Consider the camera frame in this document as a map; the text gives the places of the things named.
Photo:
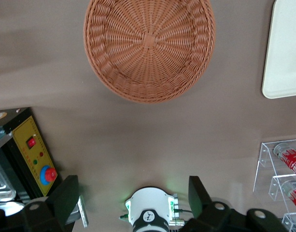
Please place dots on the beige rectangular tray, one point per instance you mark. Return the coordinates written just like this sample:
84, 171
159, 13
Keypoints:
285, 60

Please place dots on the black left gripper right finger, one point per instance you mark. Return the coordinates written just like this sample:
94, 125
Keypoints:
215, 217

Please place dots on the clear acrylic bottle rack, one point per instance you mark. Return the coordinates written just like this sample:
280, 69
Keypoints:
266, 157

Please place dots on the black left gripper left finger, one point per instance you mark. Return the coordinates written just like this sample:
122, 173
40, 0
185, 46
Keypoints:
41, 217

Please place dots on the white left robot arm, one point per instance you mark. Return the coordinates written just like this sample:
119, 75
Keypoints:
150, 203

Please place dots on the round brown wicker basket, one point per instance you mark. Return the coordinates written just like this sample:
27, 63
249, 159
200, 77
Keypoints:
150, 48

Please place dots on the black food warmer machine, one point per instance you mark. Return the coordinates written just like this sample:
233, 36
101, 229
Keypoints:
29, 145

